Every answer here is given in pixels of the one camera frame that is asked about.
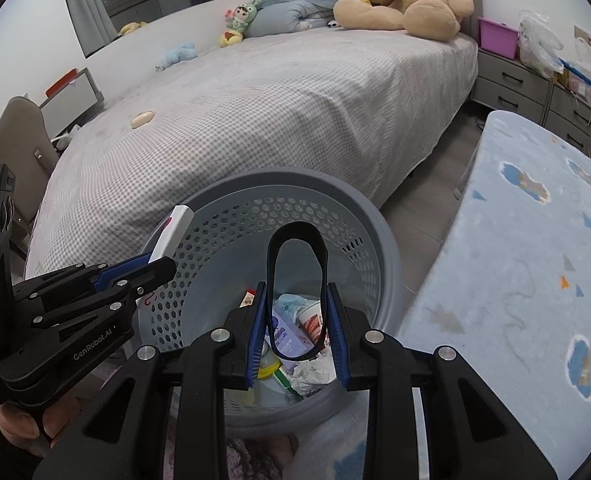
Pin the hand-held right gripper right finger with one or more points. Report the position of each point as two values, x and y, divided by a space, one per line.
338 340

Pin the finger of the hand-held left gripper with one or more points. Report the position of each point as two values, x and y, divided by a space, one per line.
150 275
120 270

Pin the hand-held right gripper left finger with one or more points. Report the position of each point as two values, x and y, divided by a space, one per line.
255 340

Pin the red and white paper cup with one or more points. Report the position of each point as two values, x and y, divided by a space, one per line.
309 316

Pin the grey perforated basket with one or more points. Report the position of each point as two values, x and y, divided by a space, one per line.
215 240

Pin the black elastic band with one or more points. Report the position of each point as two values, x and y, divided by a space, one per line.
296 226

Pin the person's left hand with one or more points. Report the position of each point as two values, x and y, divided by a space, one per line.
20 427

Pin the light blue box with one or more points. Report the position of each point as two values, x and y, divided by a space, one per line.
290 332

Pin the crumpled white paper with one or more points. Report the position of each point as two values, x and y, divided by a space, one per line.
315 375

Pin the small white red card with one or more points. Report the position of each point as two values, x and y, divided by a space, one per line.
248 297

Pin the pink patterned clothing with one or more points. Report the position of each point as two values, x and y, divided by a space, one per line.
255 460

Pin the small beige oval object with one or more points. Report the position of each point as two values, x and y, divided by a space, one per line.
142 120

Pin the white grey cabinet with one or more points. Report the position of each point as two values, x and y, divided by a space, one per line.
70 110

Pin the beige chair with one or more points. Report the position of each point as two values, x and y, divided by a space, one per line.
10 135

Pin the grey checked bed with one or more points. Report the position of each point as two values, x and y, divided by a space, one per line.
275 110

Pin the small blue plush toy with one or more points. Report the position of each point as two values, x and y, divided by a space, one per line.
180 52

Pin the small yellow plush toy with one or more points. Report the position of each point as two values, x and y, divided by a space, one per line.
133 27

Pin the grey curtain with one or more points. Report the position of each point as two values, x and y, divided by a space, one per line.
85 5

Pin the small green hooded doll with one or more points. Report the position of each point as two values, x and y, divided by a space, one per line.
240 17

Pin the light blue quilt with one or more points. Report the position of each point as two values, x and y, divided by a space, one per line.
285 15

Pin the grey drawer cabinet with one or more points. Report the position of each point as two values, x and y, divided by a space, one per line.
580 120
510 82

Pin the purple plastic box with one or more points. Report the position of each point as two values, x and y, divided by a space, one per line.
498 37

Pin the large beige teddy bear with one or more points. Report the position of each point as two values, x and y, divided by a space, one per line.
425 5

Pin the clear plastic bag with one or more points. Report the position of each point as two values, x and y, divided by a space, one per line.
538 45

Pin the blue stick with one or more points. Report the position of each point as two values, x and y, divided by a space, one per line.
578 72

